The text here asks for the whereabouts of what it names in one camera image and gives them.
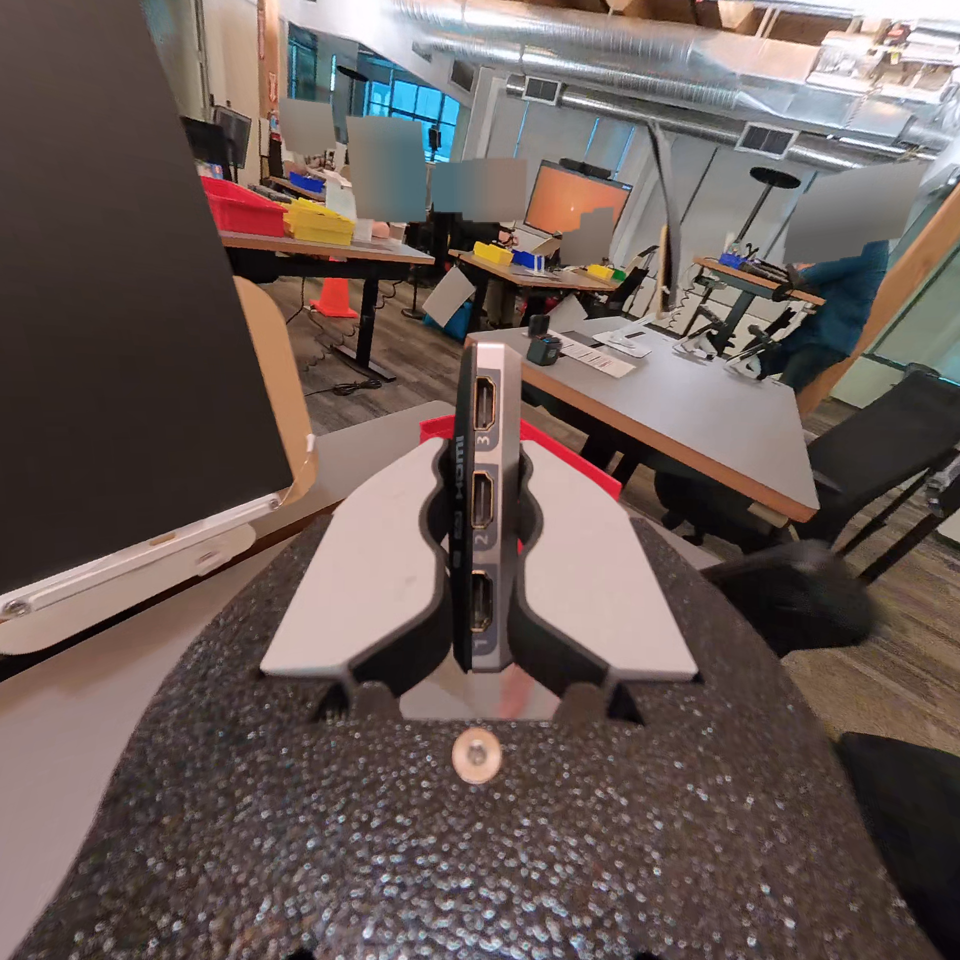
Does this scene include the orange traffic cone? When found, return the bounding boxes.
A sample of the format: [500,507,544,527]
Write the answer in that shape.
[309,277,360,320]

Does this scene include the black computer monitor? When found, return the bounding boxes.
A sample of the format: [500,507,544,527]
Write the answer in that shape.
[180,116,230,177]
[212,105,254,170]

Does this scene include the black floor lamp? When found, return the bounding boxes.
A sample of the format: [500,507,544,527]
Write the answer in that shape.
[750,166,802,260]

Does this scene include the orange display screen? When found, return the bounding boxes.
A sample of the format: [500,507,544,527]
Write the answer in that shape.
[523,159,633,240]

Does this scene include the black display board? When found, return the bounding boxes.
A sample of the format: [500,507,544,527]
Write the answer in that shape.
[0,0,316,655]

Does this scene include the silver port switch box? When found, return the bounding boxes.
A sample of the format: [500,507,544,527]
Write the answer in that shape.
[450,341,526,675]

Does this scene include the red plastic bin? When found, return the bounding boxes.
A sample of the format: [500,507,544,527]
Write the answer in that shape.
[418,416,624,502]
[201,176,290,237]

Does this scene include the grey foam board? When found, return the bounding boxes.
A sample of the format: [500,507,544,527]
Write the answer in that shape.
[423,266,477,331]

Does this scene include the stack of yellow bins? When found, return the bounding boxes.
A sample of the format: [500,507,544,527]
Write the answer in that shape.
[283,197,357,246]

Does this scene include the black chair armrest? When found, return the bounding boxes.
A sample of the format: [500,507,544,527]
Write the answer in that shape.
[701,540,877,660]

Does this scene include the wooden top office table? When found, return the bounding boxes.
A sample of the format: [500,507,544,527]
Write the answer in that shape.
[219,228,436,384]
[450,249,624,331]

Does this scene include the white stand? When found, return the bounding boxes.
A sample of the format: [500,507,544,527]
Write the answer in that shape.
[600,315,657,359]

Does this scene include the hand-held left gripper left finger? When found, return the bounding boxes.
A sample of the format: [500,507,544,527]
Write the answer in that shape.
[260,439,455,699]

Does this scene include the silver ventilation duct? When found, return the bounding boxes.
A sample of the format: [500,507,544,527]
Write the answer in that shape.
[390,0,960,162]

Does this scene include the grey table with wooden edge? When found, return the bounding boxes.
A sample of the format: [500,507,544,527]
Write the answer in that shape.
[466,315,820,524]

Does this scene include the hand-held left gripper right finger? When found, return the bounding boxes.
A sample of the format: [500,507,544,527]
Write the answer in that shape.
[508,439,700,702]

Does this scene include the white paper sheet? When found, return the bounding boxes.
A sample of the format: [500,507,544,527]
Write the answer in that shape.
[558,332,637,380]

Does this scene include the black office chair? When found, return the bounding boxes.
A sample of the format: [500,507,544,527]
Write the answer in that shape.
[656,371,960,586]

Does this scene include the small black action camera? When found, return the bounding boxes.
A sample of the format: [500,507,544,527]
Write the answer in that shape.
[525,315,565,369]

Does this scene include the wooden standing desk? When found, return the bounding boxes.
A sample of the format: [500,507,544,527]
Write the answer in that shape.
[691,255,826,357]

